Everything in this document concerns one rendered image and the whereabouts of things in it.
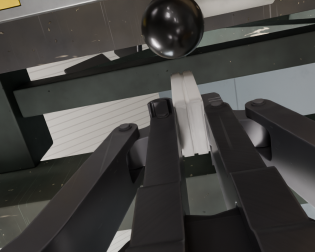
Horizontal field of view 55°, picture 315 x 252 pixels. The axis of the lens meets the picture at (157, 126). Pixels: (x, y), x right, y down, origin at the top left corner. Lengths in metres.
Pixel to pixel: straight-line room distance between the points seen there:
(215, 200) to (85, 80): 0.22
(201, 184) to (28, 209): 0.20
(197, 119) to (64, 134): 3.13
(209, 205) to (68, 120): 2.94
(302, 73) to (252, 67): 1.70
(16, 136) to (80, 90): 0.11
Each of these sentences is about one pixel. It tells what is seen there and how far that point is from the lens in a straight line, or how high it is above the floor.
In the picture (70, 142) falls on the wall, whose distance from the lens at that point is 3.30.
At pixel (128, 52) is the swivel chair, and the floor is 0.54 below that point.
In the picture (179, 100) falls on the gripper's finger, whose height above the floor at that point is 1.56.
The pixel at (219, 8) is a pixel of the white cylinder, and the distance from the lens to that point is 0.31.
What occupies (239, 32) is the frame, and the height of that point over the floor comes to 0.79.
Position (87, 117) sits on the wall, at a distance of 3.29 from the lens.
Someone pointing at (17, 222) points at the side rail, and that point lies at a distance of 0.41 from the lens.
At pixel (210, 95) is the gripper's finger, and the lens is 0.18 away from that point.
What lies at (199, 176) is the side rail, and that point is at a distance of 0.34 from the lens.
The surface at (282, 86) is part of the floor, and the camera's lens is 2.22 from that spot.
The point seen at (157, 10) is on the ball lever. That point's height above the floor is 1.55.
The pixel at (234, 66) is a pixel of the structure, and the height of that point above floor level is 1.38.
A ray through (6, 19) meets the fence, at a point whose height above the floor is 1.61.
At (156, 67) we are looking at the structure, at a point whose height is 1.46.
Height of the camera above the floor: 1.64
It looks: 25 degrees down
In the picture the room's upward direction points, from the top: 113 degrees counter-clockwise
